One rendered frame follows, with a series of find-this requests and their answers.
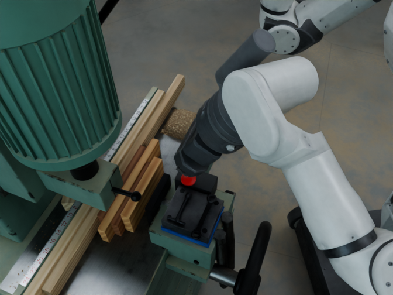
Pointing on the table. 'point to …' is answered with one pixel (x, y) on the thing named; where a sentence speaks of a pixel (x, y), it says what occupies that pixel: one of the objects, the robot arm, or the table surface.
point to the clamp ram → (158, 198)
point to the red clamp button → (188, 180)
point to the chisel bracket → (106, 175)
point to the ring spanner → (203, 217)
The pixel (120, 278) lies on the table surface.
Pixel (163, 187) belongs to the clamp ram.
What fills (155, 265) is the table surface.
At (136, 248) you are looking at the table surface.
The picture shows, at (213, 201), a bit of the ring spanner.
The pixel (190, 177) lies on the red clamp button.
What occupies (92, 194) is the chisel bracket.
